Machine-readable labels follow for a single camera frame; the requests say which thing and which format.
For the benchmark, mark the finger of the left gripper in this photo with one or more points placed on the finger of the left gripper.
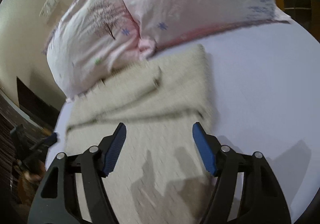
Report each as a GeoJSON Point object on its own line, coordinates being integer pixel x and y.
{"type": "Point", "coordinates": [45, 143]}

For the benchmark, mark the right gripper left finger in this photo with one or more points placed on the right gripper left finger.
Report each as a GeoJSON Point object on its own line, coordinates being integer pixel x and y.
{"type": "Point", "coordinates": [56, 200]}

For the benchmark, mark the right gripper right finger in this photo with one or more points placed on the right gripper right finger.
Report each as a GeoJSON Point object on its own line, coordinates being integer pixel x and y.
{"type": "Point", "coordinates": [262, 199]}

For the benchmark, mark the beige knitted sweater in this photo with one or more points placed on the beige knitted sweater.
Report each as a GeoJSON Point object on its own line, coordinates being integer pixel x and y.
{"type": "Point", "coordinates": [159, 176]}

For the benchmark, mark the person's left hand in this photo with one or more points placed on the person's left hand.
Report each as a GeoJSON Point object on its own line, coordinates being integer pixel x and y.
{"type": "Point", "coordinates": [36, 175]}

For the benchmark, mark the white wall switch plate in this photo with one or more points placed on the white wall switch plate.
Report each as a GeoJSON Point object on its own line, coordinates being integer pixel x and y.
{"type": "Point", "coordinates": [47, 10]}

